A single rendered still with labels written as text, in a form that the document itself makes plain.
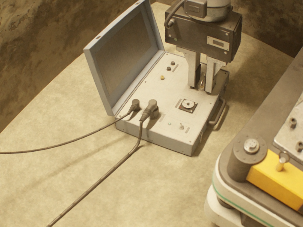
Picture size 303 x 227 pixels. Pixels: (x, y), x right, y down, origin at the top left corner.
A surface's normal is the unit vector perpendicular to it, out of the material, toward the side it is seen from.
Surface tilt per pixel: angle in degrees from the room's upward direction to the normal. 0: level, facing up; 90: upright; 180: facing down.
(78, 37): 90
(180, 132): 0
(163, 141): 90
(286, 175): 0
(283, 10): 90
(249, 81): 0
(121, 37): 75
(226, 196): 90
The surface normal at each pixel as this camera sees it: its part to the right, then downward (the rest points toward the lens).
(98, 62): 0.87, 0.12
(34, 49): 0.83, 0.40
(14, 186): 0.00, -0.70
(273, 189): -0.67, 0.54
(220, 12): 0.40, 0.66
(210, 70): -0.43, 0.65
